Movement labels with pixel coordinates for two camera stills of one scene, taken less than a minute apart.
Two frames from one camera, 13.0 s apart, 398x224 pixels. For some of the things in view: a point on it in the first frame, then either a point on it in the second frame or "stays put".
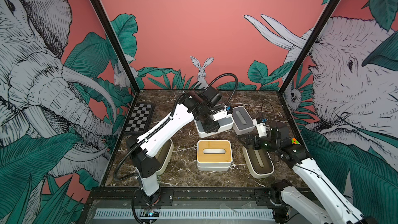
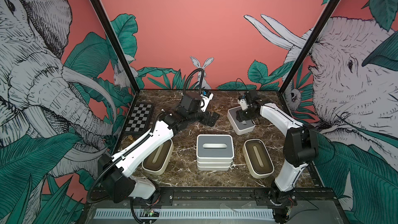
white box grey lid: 242,121 stays put
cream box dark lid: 165,155 stays put
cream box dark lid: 259,162 stays put
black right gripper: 250,138 → 241,116
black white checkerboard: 139,118 stays put
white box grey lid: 226,124 → 215,148
